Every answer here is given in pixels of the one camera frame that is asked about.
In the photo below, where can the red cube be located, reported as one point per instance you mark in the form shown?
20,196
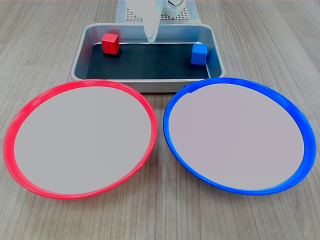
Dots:
110,45

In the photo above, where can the blue cube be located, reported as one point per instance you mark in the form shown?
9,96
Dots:
198,55

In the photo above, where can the black tray mat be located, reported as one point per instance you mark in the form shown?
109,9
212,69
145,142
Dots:
150,62

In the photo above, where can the steel tray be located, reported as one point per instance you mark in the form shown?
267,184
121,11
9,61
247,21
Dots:
82,60

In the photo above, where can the red-rimmed white plate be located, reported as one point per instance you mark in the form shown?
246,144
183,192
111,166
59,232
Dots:
82,140

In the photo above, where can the blue-rimmed white plate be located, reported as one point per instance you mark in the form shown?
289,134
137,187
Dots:
235,135

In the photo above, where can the pale perforated base plate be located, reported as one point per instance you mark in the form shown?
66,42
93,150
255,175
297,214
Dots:
130,16

